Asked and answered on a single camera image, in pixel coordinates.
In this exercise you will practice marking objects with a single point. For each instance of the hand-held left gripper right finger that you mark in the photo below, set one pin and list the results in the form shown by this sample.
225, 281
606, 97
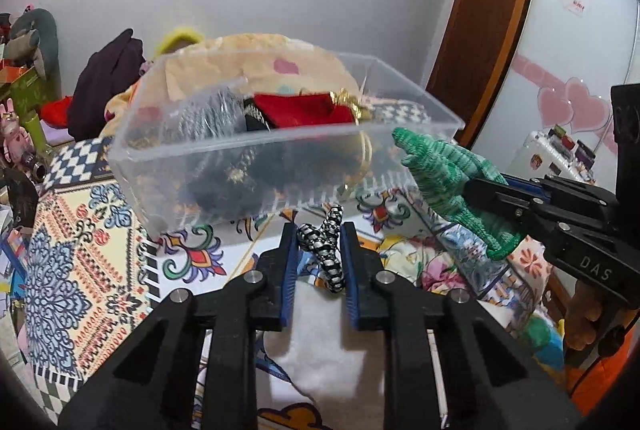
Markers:
348, 260

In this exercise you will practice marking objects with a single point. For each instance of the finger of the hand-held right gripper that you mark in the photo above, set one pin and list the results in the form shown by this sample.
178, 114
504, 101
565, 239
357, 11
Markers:
500, 205
525, 184

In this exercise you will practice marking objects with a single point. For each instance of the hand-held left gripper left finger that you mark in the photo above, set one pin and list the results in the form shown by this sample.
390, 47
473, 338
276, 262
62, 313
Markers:
291, 260

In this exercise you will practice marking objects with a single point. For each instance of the green knitted glove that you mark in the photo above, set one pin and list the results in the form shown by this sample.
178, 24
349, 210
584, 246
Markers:
440, 175

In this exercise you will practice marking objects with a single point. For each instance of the clear plastic storage box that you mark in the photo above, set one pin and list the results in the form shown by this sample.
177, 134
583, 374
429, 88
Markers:
150, 149

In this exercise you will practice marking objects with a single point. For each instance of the person's right hand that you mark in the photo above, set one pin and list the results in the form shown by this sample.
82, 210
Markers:
582, 310

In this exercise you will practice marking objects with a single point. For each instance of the floral printed cloth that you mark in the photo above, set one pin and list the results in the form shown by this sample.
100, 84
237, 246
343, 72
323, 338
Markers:
450, 255

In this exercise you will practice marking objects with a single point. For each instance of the black fuzzy cloth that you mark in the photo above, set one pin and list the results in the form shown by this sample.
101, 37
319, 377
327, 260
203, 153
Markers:
260, 175

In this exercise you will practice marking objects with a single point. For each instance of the gold bangle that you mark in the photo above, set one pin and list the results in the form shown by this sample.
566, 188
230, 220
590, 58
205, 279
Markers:
364, 159

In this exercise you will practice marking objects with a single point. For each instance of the black and white checkered cloth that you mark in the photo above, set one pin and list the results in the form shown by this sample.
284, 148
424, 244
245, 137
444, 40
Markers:
400, 112

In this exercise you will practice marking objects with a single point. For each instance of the red cloth with gold trim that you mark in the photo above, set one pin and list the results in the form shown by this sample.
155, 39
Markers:
295, 109

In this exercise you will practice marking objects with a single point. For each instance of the white wardrobe with pink hearts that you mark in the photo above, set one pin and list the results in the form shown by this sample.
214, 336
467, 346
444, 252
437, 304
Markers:
575, 34

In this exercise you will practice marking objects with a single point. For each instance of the silver striped scrunchie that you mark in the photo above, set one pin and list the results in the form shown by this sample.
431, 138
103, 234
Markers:
205, 114

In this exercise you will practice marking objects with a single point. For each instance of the brown wooden door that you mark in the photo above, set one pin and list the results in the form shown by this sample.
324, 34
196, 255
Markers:
480, 19

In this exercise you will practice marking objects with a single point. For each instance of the orange plush pillow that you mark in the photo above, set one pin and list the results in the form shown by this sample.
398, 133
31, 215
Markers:
220, 64

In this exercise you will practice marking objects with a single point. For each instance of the colourful printed blanket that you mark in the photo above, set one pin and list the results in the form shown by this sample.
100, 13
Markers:
80, 250

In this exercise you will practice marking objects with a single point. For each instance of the yellow plush toy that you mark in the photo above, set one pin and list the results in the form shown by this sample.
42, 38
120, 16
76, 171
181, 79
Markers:
180, 37

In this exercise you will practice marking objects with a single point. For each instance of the dark purple garment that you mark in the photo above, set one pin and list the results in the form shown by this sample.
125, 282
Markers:
107, 84

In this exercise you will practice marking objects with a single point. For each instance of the small red cloth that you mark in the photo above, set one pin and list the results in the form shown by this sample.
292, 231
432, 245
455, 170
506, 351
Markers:
55, 112

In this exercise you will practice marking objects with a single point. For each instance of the pink toy figure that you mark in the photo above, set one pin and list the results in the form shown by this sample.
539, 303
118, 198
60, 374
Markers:
17, 144

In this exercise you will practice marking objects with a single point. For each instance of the green cardboard box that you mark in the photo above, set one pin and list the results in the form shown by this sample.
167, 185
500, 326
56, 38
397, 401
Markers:
20, 94

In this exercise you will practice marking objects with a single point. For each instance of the grey plush toy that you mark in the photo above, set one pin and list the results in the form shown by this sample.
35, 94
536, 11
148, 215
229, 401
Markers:
35, 39

